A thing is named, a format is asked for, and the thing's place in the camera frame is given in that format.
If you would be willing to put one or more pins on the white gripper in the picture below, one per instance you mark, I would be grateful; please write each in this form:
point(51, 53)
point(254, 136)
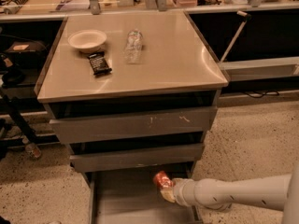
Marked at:
point(180, 191)

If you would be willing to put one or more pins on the red coke can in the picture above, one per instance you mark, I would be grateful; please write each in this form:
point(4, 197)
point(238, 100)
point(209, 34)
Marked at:
point(162, 181)

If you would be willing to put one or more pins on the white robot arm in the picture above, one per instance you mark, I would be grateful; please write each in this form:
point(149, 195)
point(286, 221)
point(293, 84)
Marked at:
point(279, 192)

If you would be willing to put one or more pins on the grey middle drawer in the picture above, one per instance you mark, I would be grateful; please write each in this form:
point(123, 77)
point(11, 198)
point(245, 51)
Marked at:
point(137, 158)

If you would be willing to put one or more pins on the grey open bottom drawer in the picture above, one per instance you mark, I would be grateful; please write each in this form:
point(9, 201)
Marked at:
point(129, 196)

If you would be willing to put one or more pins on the grey top drawer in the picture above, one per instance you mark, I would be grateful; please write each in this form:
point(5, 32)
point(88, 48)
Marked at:
point(140, 124)

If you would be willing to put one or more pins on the grey drawer cabinet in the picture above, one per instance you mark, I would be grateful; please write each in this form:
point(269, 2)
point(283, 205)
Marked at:
point(130, 95)

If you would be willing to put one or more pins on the black snack bar packet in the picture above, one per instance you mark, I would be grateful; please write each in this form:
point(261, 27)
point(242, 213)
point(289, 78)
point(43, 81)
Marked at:
point(99, 64)

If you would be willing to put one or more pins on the clear plastic water bottle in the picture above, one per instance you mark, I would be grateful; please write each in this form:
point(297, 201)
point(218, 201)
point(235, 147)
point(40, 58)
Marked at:
point(133, 47)

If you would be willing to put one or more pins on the white paper bowl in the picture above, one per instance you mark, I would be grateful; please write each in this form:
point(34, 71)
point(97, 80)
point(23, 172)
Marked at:
point(87, 41)

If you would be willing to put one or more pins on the black stand leg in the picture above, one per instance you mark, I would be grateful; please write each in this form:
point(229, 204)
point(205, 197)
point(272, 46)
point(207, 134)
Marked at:
point(18, 118)

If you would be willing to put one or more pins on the black bag with label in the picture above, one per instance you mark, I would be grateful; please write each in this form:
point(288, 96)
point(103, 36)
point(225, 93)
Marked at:
point(28, 54)

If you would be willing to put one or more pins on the white stick with black handle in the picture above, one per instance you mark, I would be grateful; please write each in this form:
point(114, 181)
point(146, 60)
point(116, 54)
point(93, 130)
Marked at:
point(246, 17)

